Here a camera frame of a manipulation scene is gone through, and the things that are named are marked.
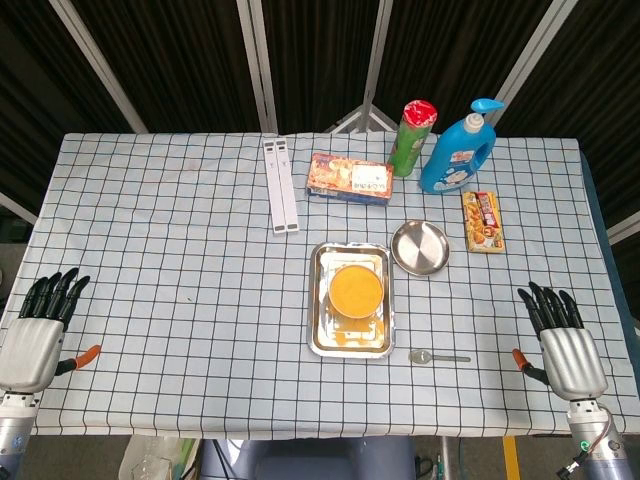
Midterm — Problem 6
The green chips can red lid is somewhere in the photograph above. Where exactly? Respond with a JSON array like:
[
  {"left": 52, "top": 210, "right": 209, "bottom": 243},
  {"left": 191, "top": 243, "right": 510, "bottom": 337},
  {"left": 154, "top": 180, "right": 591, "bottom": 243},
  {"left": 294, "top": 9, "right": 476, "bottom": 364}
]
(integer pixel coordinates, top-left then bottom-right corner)
[{"left": 387, "top": 99, "right": 439, "bottom": 179}]

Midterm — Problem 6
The blue detergent pump bottle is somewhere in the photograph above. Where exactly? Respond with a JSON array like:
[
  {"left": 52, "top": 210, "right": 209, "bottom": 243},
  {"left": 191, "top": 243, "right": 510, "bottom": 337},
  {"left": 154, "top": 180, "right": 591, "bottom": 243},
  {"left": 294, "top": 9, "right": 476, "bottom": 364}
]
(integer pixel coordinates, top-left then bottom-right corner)
[{"left": 418, "top": 98, "right": 506, "bottom": 195}]

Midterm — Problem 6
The round steel plate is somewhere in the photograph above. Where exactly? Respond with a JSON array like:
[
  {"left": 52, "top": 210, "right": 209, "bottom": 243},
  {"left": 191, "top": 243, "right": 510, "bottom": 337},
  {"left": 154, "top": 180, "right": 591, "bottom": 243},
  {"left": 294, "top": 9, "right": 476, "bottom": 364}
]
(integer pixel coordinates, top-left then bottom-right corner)
[{"left": 390, "top": 219, "right": 451, "bottom": 277}]

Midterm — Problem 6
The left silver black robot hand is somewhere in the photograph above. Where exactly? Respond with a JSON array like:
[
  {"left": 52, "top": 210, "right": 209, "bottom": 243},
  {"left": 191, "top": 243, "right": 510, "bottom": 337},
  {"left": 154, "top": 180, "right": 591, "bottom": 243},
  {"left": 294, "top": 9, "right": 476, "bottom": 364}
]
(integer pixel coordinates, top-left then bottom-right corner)
[{"left": 0, "top": 267, "right": 102, "bottom": 396}]

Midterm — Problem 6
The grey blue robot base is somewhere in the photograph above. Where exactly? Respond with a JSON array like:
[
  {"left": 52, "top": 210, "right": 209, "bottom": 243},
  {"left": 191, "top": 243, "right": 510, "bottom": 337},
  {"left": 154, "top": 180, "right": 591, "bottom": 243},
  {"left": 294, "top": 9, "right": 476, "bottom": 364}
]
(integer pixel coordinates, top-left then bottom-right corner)
[{"left": 199, "top": 437, "right": 419, "bottom": 480}]

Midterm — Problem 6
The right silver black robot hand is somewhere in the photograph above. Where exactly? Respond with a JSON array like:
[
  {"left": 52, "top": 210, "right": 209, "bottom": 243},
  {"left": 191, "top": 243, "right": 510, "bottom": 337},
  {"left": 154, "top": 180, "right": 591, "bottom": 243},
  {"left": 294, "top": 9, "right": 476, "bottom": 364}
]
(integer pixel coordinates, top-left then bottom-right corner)
[{"left": 512, "top": 281, "right": 610, "bottom": 402}]

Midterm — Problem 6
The yellow curry box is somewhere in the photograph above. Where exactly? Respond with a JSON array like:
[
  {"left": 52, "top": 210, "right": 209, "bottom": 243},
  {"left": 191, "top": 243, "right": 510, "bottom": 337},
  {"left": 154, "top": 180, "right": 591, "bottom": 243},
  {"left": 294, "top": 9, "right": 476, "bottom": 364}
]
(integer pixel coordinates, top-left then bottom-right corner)
[{"left": 461, "top": 190, "right": 506, "bottom": 255}]

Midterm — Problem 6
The blue checked tablecloth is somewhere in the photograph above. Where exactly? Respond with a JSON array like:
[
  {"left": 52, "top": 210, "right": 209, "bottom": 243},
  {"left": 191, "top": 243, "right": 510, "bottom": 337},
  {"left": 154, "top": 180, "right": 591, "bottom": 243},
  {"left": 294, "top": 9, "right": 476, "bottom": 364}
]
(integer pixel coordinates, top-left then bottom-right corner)
[{"left": 0, "top": 132, "right": 640, "bottom": 441}]

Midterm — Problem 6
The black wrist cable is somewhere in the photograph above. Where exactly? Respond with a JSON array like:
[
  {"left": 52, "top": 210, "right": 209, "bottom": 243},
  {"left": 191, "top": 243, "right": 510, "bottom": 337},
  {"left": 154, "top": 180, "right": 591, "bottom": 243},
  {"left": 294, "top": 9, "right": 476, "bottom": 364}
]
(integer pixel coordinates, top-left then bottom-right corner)
[{"left": 559, "top": 409, "right": 616, "bottom": 476}]

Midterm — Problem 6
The clear plastic bag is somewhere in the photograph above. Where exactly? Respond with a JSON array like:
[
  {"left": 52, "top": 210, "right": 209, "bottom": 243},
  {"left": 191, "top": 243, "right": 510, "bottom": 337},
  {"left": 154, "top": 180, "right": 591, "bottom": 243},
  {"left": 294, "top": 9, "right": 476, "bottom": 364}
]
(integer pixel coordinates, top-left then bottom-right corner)
[{"left": 118, "top": 434, "right": 201, "bottom": 480}]

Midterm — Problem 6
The small metal spoon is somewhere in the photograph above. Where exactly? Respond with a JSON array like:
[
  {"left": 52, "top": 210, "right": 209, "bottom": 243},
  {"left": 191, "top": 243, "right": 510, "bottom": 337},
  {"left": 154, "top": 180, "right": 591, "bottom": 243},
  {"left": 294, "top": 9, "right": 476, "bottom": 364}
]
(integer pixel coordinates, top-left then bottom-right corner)
[{"left": 408, "top": 349, "right": 472, "bottom": 365}]

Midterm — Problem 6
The rectangular steel tray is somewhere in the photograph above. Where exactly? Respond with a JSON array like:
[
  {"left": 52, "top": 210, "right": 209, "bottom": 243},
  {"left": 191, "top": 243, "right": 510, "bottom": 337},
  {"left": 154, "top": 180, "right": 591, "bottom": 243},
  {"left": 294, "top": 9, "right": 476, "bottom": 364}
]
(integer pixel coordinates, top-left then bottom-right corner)
[{"left": 306, "top": 241, "right": 397, "bottom": 359}]

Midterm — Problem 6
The dark folding screen white frame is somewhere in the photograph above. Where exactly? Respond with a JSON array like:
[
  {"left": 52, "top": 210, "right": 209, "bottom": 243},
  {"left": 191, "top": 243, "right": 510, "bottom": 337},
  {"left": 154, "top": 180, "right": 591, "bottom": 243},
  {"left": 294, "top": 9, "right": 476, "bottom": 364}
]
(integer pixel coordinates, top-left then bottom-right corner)
[{"left": 0, "top": 0, "right": 640, "bottom": 246}]

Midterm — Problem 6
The orange blue food box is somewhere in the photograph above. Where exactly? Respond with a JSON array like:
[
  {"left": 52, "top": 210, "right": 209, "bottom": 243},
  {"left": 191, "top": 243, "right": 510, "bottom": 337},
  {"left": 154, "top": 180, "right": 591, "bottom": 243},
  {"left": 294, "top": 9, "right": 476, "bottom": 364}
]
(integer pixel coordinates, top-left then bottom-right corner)
[{"left": 305, "top": 152, "right": 395, "bottom": 207}]

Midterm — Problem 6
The bowl of yellow powder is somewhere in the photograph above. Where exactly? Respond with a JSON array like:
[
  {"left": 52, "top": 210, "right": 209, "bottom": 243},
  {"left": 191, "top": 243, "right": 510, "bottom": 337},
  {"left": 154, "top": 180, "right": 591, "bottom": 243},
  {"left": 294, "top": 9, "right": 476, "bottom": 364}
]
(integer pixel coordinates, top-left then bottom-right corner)
[{"left": 327, "top": 264, "right": 387, "bottom": 321}]

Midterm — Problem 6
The white folded flat stand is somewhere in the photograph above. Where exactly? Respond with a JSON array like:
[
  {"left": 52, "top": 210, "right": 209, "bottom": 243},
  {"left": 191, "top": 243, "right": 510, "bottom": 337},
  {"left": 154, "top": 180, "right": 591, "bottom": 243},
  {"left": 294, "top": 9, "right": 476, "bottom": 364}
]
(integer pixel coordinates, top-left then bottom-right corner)
[{"left": 262, "top": 138, "right": 300, "bottom": 235}]

